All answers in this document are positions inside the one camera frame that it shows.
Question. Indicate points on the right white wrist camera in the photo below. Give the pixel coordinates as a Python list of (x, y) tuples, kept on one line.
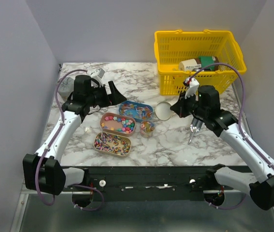
[(192, 86)]

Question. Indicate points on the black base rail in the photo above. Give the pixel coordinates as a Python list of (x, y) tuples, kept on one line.
[(148, 194)]

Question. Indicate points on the beige tray rainbow lollipops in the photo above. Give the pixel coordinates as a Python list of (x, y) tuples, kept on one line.
[(111, 144)]

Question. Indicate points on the blue tray clear lollipops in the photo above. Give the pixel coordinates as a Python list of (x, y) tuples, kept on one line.
[(138, 111)]

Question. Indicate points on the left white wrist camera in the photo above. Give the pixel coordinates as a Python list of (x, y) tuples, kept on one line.
[(97, 75)]

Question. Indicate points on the grey drawstring pouch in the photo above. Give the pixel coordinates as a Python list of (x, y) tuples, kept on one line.
[(65, 88)]

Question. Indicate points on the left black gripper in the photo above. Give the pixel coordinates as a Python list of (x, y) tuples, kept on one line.
[(115, 97)]

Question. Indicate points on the aluminium frame rail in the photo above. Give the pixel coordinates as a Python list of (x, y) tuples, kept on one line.
[(125, 177)]

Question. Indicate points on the green brown bottle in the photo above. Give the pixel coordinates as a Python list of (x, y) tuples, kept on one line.
[(196, 64)]

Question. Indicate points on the yellow plastic basket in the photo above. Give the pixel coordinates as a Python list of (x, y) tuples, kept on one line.
[(205, 53)]

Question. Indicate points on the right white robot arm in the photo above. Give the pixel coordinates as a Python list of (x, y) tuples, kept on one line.
[(248, 157)]

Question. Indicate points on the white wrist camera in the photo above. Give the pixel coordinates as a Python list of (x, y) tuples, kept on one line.
[(97, 75), (192, 86)]

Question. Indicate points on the silver metal scoop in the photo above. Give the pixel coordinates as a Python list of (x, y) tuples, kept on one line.
[(195, 127)]

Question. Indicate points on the clear glass jar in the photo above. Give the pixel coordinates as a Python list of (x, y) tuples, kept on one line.
[(147, 129)]

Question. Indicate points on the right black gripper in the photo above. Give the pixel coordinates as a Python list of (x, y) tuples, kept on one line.
[(177, 108)]

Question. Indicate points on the pink tray star candies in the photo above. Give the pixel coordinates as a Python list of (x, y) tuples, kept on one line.
[(117, 124)]

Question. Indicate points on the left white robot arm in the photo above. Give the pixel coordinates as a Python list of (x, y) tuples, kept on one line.
[(54, 149)]

